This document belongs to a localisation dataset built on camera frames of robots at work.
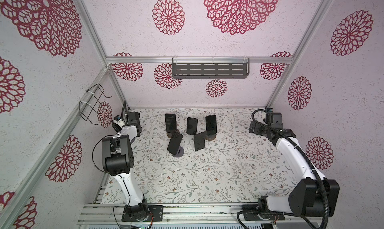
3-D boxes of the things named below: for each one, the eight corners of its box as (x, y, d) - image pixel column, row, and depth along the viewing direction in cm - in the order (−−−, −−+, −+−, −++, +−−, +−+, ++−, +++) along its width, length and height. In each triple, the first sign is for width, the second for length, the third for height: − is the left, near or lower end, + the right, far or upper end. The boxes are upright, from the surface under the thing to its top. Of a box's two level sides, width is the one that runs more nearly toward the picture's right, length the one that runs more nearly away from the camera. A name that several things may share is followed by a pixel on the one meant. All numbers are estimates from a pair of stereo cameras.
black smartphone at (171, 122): (168, 136, 106) (164, 117, 91) (168, 131, 109) (165, 113, 93) (177, 136, 106) (174, 117, 91) (177, 131, 109) (175, 113, 93)
